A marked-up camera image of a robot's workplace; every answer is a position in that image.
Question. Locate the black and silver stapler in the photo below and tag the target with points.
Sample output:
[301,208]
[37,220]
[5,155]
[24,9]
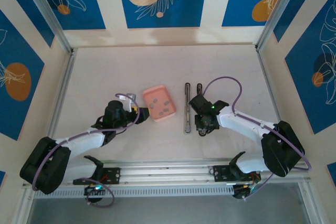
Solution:
[187,119]

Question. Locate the pink plastic tray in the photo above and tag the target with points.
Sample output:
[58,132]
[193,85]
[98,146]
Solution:
[157,93]

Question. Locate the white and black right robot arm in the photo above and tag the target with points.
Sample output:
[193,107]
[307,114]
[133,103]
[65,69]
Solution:
[241,125]

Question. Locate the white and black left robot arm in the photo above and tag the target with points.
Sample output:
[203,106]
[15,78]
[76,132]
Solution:
[84,142]

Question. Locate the black controller board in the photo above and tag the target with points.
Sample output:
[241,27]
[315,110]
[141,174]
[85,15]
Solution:
[242,191]
[95,190]

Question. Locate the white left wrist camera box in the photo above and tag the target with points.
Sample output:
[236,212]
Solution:
[129,103]

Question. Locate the aluminium side rail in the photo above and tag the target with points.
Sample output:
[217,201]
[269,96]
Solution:
[262,57]
[64,82]

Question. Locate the aluminium rail beam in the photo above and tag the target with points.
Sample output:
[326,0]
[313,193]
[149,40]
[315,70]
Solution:
[168,174]

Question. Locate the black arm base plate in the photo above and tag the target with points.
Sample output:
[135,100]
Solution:
[115,175]
[220,174]

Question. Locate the aluminium corner post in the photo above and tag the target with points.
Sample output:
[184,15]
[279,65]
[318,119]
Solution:
[279,6]
[46,6]

